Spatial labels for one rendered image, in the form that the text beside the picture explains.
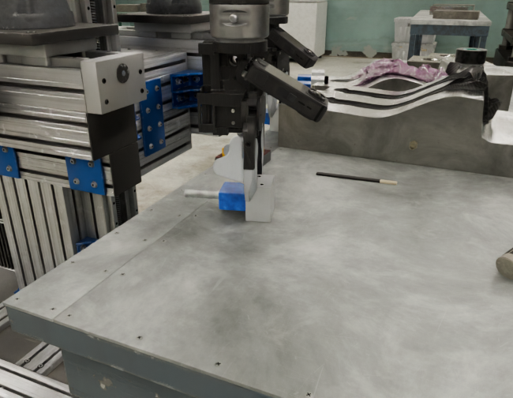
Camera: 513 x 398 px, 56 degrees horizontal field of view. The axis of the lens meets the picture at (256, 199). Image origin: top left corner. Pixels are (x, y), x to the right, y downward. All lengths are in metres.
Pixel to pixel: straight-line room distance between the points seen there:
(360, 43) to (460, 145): 7.46
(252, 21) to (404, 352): 0.40
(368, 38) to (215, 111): 7.73
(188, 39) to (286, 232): 0.79
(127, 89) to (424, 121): 0.54
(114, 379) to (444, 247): 0.43
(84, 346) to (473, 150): 0.71
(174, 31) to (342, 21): 7.11
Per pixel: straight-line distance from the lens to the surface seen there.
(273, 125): 1.13
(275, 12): 1.09
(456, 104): 0.93
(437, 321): 0.54
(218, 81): 0.65
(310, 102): 0.63
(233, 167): 0.66
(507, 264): 0.63
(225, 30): 0.62
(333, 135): 0.98
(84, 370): 0.60
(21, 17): 0.98
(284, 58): 1.12
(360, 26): 8.35
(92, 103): 0.90
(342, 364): 0.47
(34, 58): 0.98
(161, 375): 0.49
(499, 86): 1.36
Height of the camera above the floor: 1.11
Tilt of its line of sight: 24 degrees down
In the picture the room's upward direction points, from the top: straight up
